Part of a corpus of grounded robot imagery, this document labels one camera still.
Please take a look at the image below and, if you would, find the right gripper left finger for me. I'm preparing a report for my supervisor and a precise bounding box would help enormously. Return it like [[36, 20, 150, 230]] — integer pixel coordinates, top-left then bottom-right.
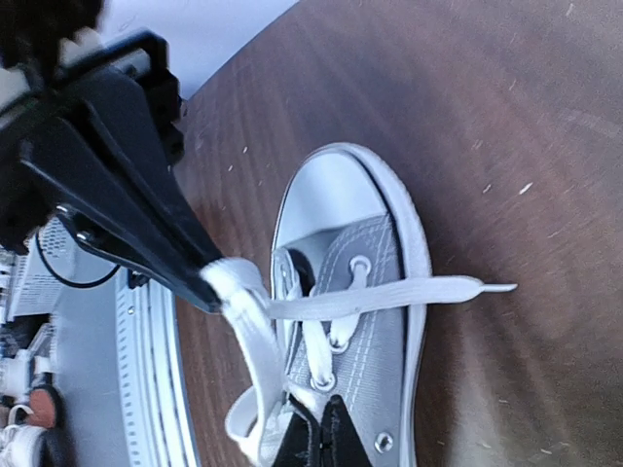
[[273, 415, 322, 467]]

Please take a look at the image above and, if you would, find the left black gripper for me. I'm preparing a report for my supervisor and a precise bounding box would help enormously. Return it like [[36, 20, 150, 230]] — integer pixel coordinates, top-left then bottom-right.
[[1, 1, 222, 312]]

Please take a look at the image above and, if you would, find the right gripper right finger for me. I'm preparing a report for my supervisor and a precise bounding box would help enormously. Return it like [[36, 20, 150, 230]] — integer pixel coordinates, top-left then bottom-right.
[[320, 395, 372, 467]]

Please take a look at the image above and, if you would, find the white shoelace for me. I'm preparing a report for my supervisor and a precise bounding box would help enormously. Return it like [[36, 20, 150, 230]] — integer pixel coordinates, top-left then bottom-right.
[[202, 256, 516, 466]]

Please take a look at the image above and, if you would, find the grey canvas sneaker red sole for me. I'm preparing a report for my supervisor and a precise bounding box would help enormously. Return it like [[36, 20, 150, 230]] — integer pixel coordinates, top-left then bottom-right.
[[271, 143, 432, 466]]

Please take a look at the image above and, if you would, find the red sneaker in background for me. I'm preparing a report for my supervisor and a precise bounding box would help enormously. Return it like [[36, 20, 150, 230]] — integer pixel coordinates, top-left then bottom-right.
[[1, 384, 67, 467]]

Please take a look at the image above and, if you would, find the right black cable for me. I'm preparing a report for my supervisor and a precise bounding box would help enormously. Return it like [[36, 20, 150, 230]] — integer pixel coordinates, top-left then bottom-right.
[[36, 228, 123, 289]]

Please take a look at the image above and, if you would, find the front aluminium rail base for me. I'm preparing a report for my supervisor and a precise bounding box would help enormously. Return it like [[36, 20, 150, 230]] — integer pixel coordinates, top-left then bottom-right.
[[1, 220, 200, 466]]

